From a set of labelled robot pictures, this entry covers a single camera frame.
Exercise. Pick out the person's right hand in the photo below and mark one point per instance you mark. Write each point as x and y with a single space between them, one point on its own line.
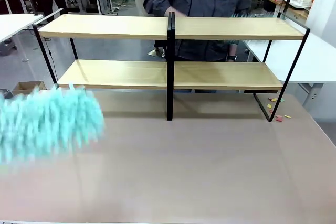
178 12

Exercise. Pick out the teal microfiber duster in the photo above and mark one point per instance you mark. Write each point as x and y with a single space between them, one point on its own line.
47 124
241 15

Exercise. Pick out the person's left forearm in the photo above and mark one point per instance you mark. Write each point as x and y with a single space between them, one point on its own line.
232 49

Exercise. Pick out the black wrist watch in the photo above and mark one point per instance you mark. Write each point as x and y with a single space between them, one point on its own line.
232 57

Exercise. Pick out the wooden background table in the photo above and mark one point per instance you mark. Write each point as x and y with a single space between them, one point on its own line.
296 11

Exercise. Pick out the grey metal bar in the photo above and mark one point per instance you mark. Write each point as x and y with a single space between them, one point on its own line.
51 15

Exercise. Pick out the white side table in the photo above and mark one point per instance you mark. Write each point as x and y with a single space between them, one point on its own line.
13 24
309 61

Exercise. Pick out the cardboard box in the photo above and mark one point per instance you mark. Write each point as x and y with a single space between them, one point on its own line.
26 85

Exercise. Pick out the grey step stool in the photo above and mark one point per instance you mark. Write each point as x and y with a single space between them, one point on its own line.
6 48

